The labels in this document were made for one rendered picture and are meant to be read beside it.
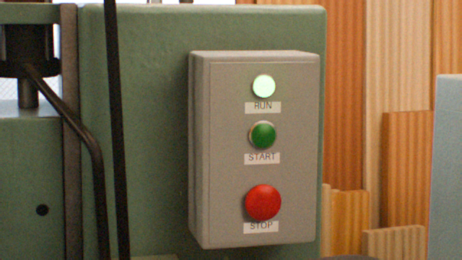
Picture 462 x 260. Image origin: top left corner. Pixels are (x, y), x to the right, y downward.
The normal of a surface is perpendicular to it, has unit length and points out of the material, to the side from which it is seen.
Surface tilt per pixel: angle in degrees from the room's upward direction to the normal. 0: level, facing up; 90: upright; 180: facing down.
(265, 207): 90
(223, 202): 90
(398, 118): 87
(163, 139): 90
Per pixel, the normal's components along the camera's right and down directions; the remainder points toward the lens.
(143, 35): 0.24, 0.16
